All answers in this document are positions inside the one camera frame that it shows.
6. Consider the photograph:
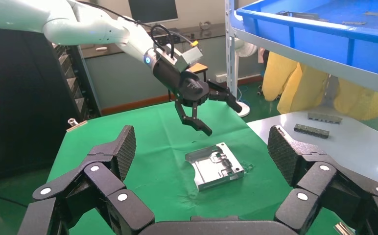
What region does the perforated angle steel post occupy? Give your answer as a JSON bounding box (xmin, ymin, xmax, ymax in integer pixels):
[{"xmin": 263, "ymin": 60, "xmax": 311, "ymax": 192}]
[{"xmin": 224, "ymin": 0, "xmax": 239, "ymax": 99}]

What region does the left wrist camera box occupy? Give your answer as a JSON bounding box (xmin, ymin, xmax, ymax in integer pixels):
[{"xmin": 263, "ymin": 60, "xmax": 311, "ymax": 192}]
[{"xmin": 155, "ymin": 45, "xmax": 204, "ymax": 73}]

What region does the yellow plastic bag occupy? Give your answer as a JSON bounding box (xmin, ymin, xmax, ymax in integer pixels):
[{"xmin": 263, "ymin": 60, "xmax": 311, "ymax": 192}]
[{"xmin": 261, "ymin": 51, "xmax": 378, "ymax": 121}]

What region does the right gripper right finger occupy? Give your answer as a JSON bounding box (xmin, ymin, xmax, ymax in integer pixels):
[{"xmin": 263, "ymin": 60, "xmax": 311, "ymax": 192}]
[{"xmin": 266, "ymin": 124, "xmax": 378, "ymax": 235}]

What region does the wooden seat stool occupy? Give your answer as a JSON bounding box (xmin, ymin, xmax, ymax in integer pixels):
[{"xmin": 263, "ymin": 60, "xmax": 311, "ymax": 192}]
[{"xmin": 188, "ymin": 62, "xmax": 209, "ymax": 83}]

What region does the stamped sheet metal bracket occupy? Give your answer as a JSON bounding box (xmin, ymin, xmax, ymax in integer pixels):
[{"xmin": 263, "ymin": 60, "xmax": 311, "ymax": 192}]
[
  {"xmin": 185, "ymin": 141, "xmax": 245, "ymax": 192},
  {"xmin": 276, "ymin": 10, "xmax": 322, "ymax": 21}
]

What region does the white floor fan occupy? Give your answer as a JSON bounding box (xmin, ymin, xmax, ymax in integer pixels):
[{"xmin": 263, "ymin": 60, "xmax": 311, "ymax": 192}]
[{"xmin": 234, "ymin": 38, "xmax": 259, "ymax": 118}]

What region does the blue plastic bin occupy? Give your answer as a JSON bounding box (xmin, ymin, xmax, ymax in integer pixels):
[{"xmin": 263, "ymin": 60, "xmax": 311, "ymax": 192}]
[{"xmin": 235, "ymin": 0, "xmax": 378, "ymax": 80}]

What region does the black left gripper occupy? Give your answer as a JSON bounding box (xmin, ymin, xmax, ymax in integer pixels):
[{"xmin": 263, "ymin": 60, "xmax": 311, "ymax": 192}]
[{"xmin": 152, "ymin": 60, "xmax": 243, "ymax": 137}]

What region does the black storage cabinet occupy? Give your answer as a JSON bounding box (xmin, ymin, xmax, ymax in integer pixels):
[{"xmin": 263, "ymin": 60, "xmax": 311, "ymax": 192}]
[{"xmin": 0, "ymin": 26, "xmax": 94, "ymax": 181}]

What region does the black camera cable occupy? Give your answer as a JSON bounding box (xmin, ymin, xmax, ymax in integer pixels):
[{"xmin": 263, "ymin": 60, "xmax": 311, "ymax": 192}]
[{"xmin": 77, "ymin": 0, "xmax": 199, "ymax": 59}]

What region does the black computer monitor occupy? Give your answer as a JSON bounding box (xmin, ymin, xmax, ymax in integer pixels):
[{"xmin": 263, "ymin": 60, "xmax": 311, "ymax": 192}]
[{"xmin": 128, "ymin": 0, "xmax": 179, "ymax": 24}]

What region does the green table cloth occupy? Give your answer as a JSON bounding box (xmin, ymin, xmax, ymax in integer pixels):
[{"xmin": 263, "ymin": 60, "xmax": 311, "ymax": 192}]
[{"xmin": 45, "ymin": 98, "xmax": 350, "ymax": 235}]

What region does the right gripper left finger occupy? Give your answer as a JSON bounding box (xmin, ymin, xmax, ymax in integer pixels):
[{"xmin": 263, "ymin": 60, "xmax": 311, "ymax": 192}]
[{"xmin": 16, "ymin": 124, "xmax": 156, "ymax": 235}]

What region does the grey notched metal rail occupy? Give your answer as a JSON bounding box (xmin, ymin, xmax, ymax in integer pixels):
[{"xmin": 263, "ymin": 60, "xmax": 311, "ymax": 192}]
[
  {"xmin": 307, "ymin": 111, "xmax": 343, "ymax": 125},
  {"xmin": 293, "ymin": 123, "xmax": 331, "ymax": 140}
]

